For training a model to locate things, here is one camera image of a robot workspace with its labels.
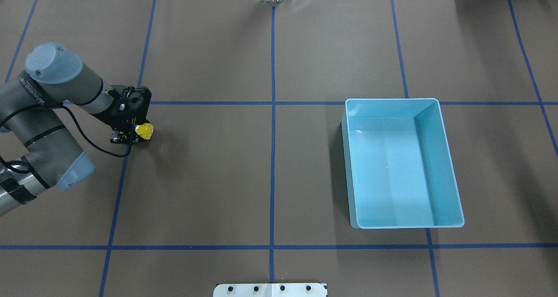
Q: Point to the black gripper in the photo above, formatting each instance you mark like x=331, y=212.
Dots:
x=117, y=119

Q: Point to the yellow beetle toy car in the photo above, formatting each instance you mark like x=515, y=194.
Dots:
x=144, y=132

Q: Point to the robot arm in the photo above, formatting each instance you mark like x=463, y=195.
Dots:
x=54, y=75

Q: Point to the brown paper table mat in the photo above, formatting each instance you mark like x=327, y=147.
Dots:
x=244, y=179

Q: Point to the light blue plastic bin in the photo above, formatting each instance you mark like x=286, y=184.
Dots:
x=399, y=168

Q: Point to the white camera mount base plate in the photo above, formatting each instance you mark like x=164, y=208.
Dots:
x=271, y=290

